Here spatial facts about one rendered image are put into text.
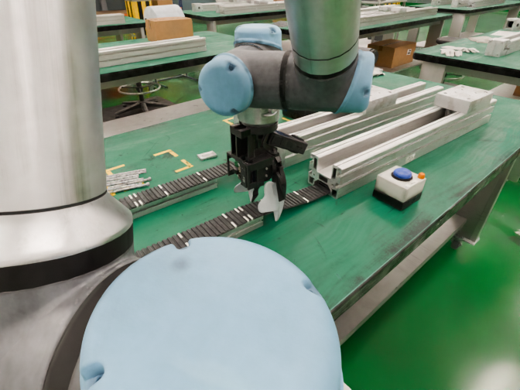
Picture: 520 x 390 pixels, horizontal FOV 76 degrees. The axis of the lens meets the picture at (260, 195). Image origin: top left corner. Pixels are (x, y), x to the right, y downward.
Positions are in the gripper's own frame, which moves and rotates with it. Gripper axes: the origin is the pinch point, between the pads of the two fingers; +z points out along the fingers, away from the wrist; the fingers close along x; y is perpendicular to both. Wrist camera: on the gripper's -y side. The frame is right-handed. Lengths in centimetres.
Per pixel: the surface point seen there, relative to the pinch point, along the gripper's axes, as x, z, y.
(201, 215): -9.2, 3.0, 11.2
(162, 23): -215, -11, -72
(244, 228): 1.4, 2.1, 6.8
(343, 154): -2.3, -3.2, -27.1
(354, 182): 5.0, 0.3, -23.4
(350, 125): -14.0, -3.0, -44.0
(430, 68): -72, 13, -200
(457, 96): 0, -9, -77
